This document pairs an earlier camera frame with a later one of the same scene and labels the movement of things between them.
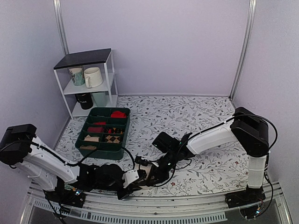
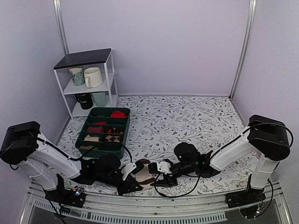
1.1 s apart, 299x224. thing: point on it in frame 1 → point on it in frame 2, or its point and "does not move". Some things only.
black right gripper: [161, 176] → [166, 183]
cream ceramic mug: [93, 77] does not move
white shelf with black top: [87, 81] does not move
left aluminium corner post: [57, 6] does not move
